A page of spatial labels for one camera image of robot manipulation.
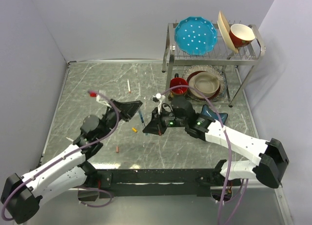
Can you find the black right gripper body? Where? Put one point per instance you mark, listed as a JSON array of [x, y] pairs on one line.
[[170, 120]]

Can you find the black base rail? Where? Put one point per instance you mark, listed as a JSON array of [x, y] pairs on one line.
[[155, 182]]

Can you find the glass patterned plate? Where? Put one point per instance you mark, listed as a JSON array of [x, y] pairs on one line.
[[211, 69]]

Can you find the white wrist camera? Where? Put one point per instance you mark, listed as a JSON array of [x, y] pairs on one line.
[[99, 99], [159, 98]]

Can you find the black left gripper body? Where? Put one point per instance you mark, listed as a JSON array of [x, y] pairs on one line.
[[110, 120]]

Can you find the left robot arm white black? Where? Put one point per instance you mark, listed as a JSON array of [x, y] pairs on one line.
[[23, 195]]

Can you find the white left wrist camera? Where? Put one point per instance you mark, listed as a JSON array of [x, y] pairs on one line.
[[99, 99]]

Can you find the beige bowl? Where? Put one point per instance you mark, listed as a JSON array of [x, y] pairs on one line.
[[207, 83]]

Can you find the dark red plate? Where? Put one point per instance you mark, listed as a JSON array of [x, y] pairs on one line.
[[194, 94]]

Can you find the red mug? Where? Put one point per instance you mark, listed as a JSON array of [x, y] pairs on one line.
[[179, 85]]

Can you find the metal dish rack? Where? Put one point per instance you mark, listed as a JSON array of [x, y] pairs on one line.
[[245, 62]]

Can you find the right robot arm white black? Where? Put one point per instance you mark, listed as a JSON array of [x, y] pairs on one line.
[[266, 161]]

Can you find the blue polka dot plate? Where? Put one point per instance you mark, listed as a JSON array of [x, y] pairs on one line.
[[195, 36]]

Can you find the cream plate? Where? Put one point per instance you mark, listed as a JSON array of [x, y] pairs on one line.
[[224, 29]]

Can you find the blue pen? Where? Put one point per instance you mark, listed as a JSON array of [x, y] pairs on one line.
[[141, 118]]

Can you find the red white bowl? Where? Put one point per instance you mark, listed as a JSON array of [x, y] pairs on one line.
[[241, 35]]

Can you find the blue star shaped dish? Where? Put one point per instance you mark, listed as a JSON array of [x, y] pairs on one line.
[[206, 110]]

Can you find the white pen pink tip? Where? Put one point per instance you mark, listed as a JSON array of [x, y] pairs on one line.
[[129, 86]]

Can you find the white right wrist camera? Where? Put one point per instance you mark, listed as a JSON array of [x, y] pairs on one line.
[[159, 98]]

